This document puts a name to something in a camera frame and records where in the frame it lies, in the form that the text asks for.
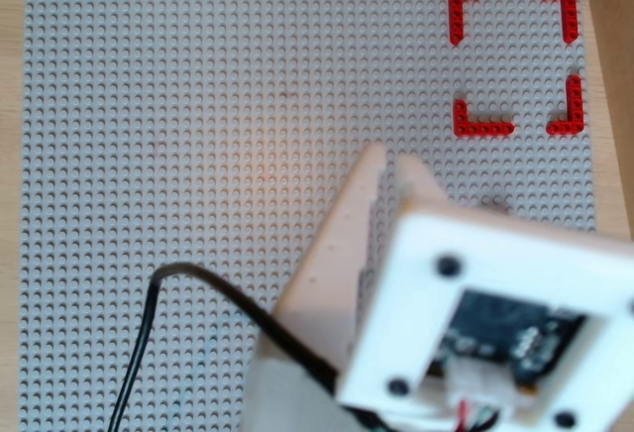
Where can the grey Lego baseplate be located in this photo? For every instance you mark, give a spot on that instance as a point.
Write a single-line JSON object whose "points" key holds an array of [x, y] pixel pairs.
{"points": [[173, 154]]}

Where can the red L-shaped Lego beam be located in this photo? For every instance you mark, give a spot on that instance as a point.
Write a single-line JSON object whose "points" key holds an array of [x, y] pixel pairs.
{"points": [[475, 128], [574, 105], [456, 8], [569, 11]]}

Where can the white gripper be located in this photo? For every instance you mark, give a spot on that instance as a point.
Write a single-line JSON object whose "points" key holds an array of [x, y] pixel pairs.
{"points": [[331, 259]]}

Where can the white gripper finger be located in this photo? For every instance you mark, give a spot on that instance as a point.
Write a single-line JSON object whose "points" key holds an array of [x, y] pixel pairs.
{"points": [[416, 189]]}

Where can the brown cardboard box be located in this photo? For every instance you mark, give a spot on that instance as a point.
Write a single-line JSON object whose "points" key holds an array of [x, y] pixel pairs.
{"points": [[616, 105]]}

